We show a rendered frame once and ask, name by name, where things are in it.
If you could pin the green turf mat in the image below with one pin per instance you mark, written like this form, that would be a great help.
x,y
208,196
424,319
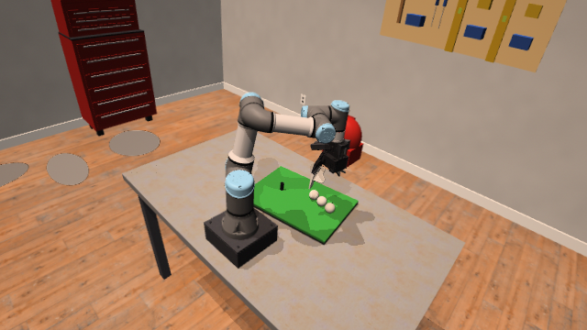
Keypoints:
x,y
291,204

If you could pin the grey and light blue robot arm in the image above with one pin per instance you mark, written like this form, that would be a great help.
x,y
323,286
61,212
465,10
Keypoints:
x,y
240,221

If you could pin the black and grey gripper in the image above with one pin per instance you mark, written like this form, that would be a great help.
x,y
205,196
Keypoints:
x,y
331,157

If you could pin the cream ball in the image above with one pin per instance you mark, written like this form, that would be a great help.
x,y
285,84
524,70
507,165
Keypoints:
x,y
314,195
321,201
330,208

